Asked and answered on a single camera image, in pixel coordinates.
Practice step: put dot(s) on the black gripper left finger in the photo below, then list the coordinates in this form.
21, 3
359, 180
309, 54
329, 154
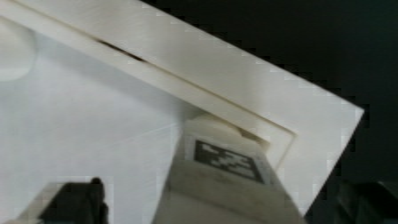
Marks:
76, 206

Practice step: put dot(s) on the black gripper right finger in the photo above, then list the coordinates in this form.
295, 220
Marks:
366, 203

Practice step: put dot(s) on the white square table top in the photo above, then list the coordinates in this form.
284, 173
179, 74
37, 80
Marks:
91, 125

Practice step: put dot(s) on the white U-shaped obstacle wall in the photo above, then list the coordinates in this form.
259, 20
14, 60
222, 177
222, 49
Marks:
215, 76

